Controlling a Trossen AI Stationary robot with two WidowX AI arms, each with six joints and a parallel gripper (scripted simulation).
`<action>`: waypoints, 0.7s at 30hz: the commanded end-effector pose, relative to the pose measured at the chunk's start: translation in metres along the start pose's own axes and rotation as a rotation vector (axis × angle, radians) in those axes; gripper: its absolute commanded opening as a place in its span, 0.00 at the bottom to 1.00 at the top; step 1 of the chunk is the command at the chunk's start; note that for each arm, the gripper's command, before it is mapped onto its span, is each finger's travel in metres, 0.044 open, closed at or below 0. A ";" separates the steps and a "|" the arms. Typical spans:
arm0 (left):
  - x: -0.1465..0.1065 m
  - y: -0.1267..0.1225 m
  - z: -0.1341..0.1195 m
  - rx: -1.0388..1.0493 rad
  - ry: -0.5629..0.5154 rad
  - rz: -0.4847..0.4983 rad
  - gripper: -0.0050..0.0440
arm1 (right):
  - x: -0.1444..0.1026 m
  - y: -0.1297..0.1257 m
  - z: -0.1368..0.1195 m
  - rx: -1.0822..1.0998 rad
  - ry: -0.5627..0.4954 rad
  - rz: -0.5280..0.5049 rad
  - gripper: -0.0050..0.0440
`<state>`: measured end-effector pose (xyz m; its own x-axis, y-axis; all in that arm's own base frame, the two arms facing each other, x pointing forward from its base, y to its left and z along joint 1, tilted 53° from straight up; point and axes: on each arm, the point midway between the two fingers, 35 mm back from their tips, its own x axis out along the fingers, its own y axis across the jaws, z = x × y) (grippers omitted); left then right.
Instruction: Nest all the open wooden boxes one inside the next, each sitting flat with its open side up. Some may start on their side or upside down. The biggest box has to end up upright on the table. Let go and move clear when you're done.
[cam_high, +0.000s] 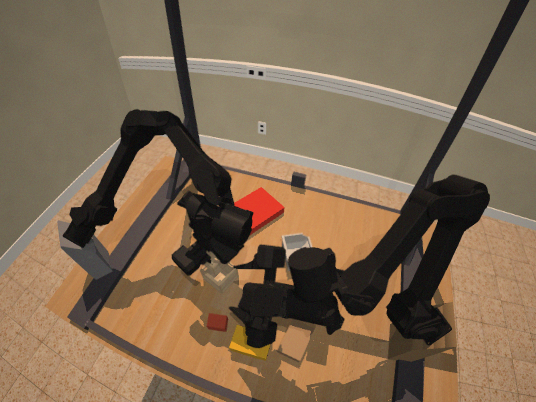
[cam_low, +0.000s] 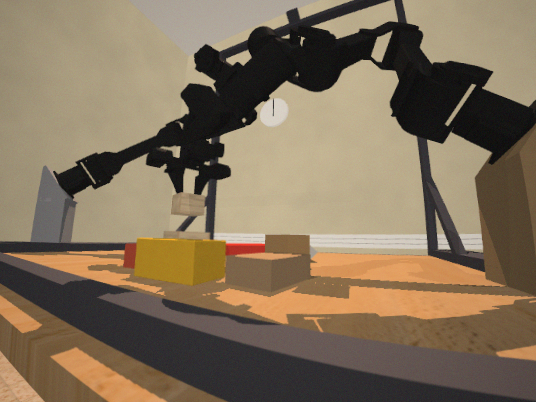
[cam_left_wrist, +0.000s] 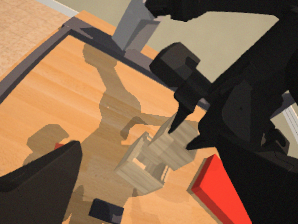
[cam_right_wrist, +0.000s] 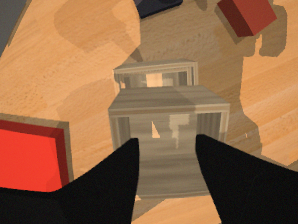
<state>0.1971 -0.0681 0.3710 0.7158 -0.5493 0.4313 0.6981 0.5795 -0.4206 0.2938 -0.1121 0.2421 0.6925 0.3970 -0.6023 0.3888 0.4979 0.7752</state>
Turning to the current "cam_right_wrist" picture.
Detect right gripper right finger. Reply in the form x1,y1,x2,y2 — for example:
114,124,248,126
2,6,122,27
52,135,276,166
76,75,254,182
195,134,298,224

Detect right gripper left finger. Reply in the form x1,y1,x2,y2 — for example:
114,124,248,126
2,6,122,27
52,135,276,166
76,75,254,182
0,138,140,224

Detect dark grey block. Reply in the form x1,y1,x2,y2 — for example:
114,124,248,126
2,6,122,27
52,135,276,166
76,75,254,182
133,0,183,19

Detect red flat rectangular slab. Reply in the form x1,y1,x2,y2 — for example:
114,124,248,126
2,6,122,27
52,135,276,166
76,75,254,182
0,120,69,192

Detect red-brown block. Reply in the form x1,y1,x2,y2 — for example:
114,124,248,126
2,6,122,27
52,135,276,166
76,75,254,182
217,0,277,37

